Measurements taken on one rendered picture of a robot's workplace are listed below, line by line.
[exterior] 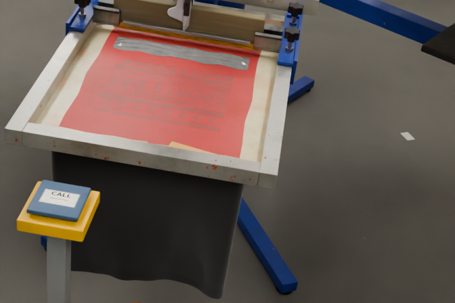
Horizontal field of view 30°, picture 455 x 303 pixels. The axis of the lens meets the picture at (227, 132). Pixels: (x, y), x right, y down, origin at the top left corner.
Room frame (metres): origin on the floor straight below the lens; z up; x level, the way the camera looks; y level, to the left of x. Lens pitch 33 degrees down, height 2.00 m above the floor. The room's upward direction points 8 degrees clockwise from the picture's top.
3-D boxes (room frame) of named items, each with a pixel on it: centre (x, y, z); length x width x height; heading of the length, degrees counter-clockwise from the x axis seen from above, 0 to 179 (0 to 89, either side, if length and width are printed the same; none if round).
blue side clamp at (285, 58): (2.05, -0.13, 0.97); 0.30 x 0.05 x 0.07; 177
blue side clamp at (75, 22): (2.08, 0.42, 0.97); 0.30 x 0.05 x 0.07; 177
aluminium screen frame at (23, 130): (1.83, 0.16, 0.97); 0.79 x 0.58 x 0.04; 177
